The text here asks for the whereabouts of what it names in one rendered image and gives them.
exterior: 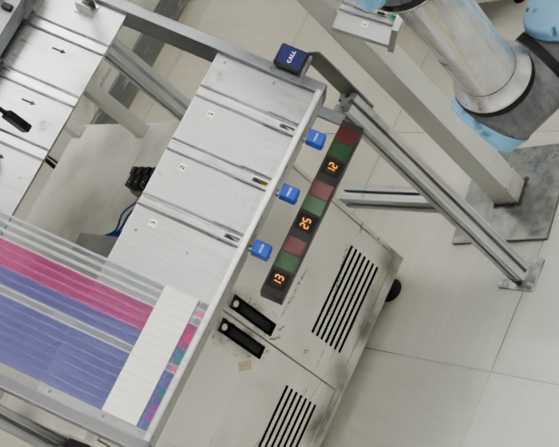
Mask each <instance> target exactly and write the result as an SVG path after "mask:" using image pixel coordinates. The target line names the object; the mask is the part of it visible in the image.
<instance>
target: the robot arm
mask: <svg viewBox="0 0 559 447"><path fill-rule="evenodd" d="M353 1H354V3H355V4H357V5H358V6H359V7H360V8H361V9H362V10H364V11H365V12H374V11H375V10H378V9H379V10H381V11H384V12H389V13H397V14H398V16H399V17H400V18H401V19H402V20H403V21H404V22H405V24H406V25H407V26H408V27H409V28H410V29H411V30H412V31H413V32H414V34H415V35H416V36H417V37H418V38H419V39H420V40H421V42H422V43H423V44H424V45H425V46H426V48H427V49H428V50H429V51H430V52H431V54H432V55H433V56H434V57H435V58H436V59H437V61H438V62H439V63H440V64H441V65H442V66H443V68H444V69H445V70H446V71H447V72H448V74H449V75H450V76H451V77H452V78H453V92H454V94H455V96H454V98H453V101H452V102H451V108H452V110H453V111H454V112H455V113H456V114H457V115H458V116H459V117H460V118H461V119H462V120H463V121H464V122H465V123H466V124H467V125H468V126H469V127H470V128H471V129H472V130H474V131H475V132H476V133H477V135H479V136H480V137H481V138H482V139H484V140H485V141H486V142H487V143H489V144H490V145H491V146H493V147H494V148H496V149H497V150H499V151H501V152H503V153H510V152H512V151H514V150H515V149H516V148H517V147H518V146H519V145H520V144H521V143H523V142H526V141H527V140H528V139H529V138H530V135H531V134H532V133H533V132H534V131H535V130H537V129H538V128H539V127H540V126H541V125H542V124H543V123H544V122H545V121H546V120H547V119H548V118H549V117H550V116H551V115H553V114H554V113H555V112H556V111H557V110H558V109H559V0H531V1H530V2H529V4H528V5H527V7H526V9H525V11H526V13H524V15H523V24H524V31H523V33H522V34H520V35H519V36H518V37H517V38H516V39H515V41H513V40H509V39H505V38H503V37H502V36H501V35H500V33H499V32H498V30H497V29H496V28H495V26H494V25H493V24H492V23H491V22H490V20H489V19H488V18H487V16H486V15H485V14H484V12H483V11H482V9H481V8H480V6H479V5H478V4H477V2H476V1H475V0H353Z"/></svg>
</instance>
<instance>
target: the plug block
mask: <svg viewBox="0 0 559 447"><path fill-rule="evenodd" d="M6 111H7V114H6V115H2V118H3V119H4V120H6V121H7V122H9V123H10V124H11V125H12V126H13V127H15V128H16V129H18V130H19V131H20V132H22V133H28V132H29V131H30V130H31V128H32V125H31V124H30V123H28V122H27V121H25V120H24V119H23V118H21V117H20V116H19V115H17V114H16V113H14V112H13V111H12V110H6Z"/></svg>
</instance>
